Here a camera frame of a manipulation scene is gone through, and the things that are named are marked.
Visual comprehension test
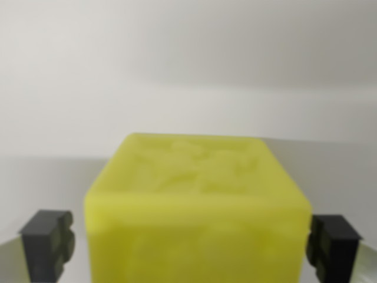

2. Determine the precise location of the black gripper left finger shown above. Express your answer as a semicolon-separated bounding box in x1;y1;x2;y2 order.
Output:
0;209;76;283

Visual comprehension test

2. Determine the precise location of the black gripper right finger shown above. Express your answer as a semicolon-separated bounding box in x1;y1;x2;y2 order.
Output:
305;213;377;283

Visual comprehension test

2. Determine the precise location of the yellow cube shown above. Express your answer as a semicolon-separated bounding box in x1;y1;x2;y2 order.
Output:
83;132;312;283

